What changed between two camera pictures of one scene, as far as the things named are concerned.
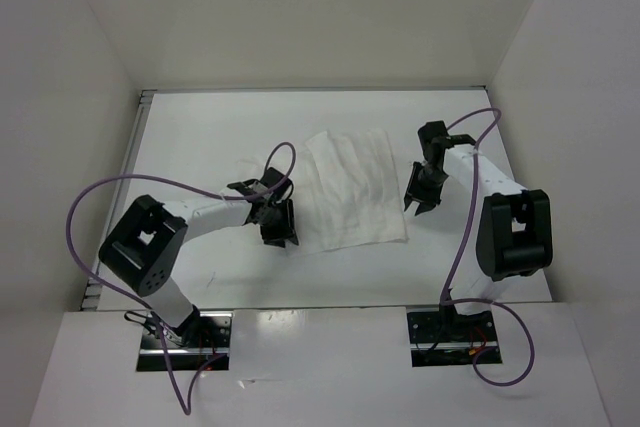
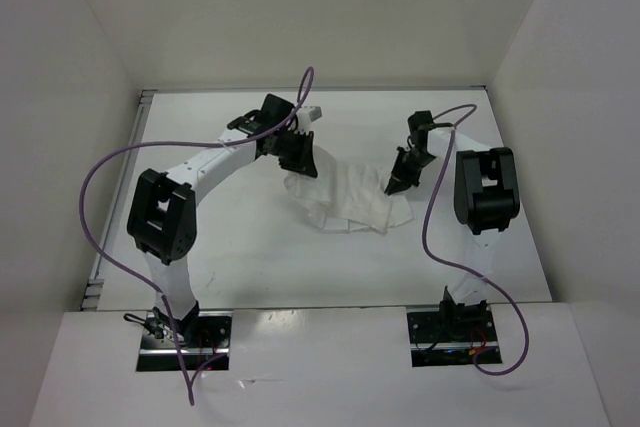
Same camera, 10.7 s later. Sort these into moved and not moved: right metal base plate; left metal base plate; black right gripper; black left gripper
Moved: black right gripper; black left gripper
Not moved: right metal base plate; left metal base plate
